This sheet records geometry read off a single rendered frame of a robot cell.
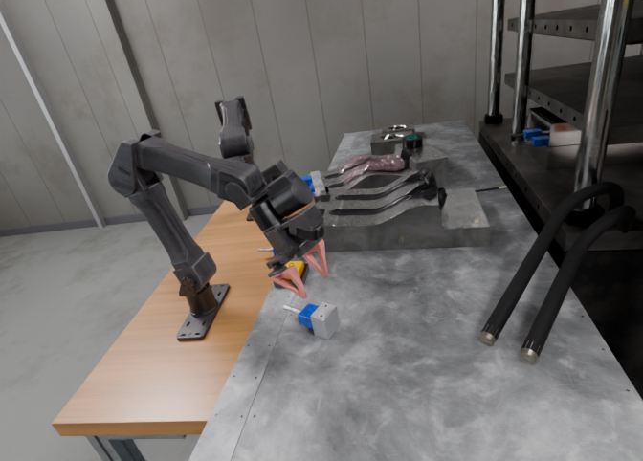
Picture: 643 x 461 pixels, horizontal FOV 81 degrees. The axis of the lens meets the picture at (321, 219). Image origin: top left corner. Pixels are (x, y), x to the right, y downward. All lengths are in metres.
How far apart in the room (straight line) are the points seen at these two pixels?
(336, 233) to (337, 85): 2.21
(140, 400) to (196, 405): 0.12
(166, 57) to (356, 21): 1.53
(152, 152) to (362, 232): 0.57
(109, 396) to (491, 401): 0.72
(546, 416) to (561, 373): 0.10
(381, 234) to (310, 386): 0.48
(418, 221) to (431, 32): 2.29
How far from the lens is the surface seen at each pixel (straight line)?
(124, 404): 0.90
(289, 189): 0.69
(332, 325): 0.83
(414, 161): 1.42
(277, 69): 3.21
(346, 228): 1.06
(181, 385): 0.86
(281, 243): 0.72
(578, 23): 1.45
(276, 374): 0.79
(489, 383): 0.76
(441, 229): 1.05
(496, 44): 2.25
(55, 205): 4.60
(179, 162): 0.78
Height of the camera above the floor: 1.38
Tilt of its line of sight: 26 degrees down
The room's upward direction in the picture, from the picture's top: 10 degrees counter-clockwise
